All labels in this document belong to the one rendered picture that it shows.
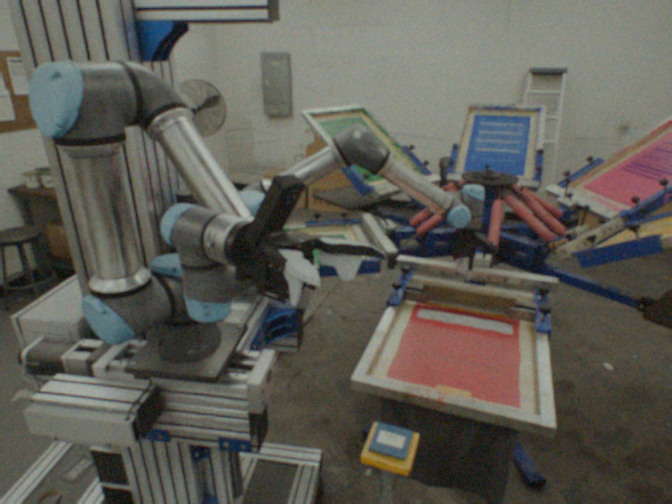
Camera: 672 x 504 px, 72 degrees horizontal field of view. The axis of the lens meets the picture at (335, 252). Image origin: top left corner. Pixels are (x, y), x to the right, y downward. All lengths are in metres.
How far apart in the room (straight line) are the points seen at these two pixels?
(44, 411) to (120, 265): 0.45
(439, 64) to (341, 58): 1.21
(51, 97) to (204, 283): 0.38
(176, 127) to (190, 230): 0.27
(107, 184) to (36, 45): 0.47
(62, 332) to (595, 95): 5.42
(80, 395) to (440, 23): 5.33
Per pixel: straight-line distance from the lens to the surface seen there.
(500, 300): 1.89
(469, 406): 1.43
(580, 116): 5.90
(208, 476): 1.82
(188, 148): 0.91
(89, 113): 0.89
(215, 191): 0.88
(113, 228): 0.95
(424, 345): 1.71
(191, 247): 0.73
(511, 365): 1.69
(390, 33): 6.00
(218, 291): 0.77
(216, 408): 1.21
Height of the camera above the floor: 1.92
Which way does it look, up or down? 24 degrees down
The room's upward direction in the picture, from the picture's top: straight up
